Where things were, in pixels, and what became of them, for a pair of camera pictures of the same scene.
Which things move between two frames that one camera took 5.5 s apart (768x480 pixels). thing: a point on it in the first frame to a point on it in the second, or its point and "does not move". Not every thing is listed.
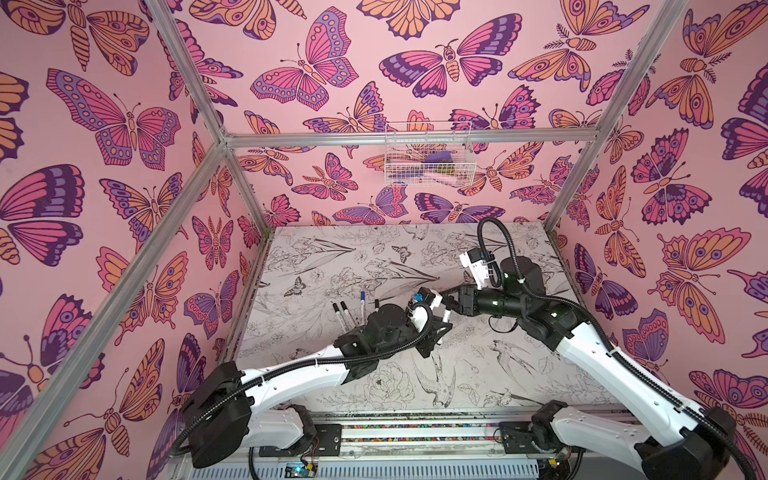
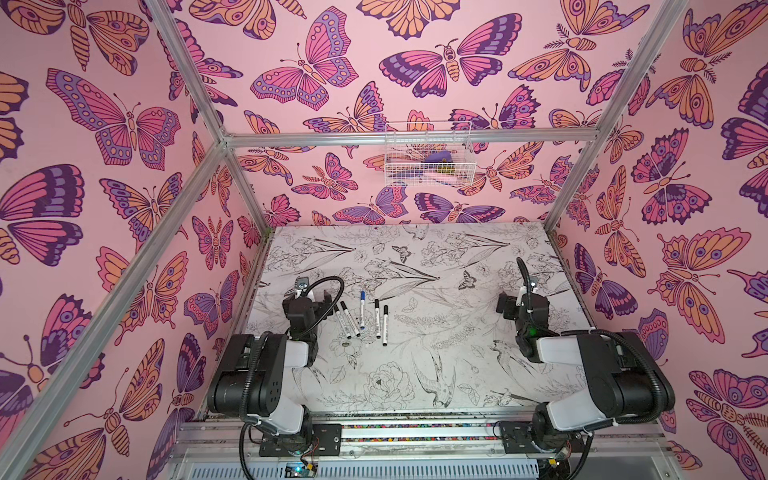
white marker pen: x=363 y=302 does not move
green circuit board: x=299 y=470 does not move
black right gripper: x=466 y=299 to x=508 y=306
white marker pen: x=337 y=311 does not move
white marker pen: x=348 y=320 does not move
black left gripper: x=427 y=343 to x=323 y=307
